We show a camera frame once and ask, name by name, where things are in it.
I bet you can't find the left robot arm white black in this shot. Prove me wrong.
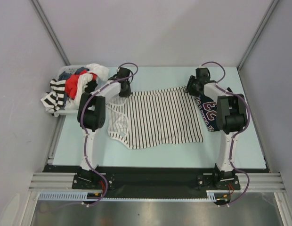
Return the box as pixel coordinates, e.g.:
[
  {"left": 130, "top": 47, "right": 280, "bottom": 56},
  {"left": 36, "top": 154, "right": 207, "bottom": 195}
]
[{"left": 77, "top": 66, "right": 135, "bottom": 188}]

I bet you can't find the slotted cable duct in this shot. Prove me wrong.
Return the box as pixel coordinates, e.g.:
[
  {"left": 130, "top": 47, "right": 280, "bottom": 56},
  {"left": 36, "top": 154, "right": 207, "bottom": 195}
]
[{"left": 38, "top": 191, "right": 230, "bottom": 202}]

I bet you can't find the black white striped tank top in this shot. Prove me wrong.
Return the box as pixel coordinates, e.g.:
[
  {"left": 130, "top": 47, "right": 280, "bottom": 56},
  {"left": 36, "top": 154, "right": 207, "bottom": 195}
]
[{"left": 41, "top": 79, "right": 66, "bottom": 114}]

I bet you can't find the navy tank top red trim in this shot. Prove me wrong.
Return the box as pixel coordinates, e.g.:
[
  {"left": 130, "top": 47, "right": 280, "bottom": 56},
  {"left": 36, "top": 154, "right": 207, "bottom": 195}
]
[{"left": 194, "top": 94, "right": 219, "bottom": 132}]

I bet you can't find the grey blue tank top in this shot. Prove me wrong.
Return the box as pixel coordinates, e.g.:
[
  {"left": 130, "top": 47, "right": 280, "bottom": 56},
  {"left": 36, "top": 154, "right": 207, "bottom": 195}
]
[{"left": 57, "top": 65, "right": 89, "bottom": 81}]

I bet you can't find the thin striped white tank top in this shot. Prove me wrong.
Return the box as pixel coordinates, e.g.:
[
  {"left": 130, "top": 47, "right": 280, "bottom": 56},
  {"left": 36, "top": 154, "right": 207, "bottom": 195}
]
[{"left": 106, "top": 87, "right": 204, "bottom": 149}]

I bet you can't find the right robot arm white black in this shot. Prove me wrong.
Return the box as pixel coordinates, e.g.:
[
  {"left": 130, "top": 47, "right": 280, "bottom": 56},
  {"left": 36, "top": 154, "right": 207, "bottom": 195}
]
[{"left": 186, "top": 67, "right": 250, "bottom": 189}]

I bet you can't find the grey plastic laundry basket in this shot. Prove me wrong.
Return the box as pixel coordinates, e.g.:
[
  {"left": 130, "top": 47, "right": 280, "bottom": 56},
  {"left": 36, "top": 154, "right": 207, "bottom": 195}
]
[{"left": 53, "top": 64, "right": 99, "bottom": 116}]

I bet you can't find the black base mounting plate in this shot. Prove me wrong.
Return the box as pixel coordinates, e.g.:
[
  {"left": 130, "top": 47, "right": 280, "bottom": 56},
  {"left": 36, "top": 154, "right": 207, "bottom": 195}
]
[{"left": 42, "top": 164, "right": 241, "bottom": 200}]

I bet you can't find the aluminium extrusion rail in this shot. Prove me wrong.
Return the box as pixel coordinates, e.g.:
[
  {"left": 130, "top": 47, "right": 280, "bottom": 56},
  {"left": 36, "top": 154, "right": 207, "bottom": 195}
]
[{"left": 29, "top": 172, "right": 286, "bottom": 193}]

